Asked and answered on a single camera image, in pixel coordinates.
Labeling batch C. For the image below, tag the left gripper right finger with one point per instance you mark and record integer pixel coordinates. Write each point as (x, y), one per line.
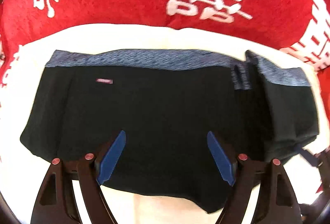
(276, 202)

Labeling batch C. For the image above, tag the black pants blue patterned trim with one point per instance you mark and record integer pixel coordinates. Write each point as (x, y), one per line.
(167, 101)

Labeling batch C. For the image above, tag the peach cream blanket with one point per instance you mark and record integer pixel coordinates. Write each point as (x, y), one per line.
(22, 173)

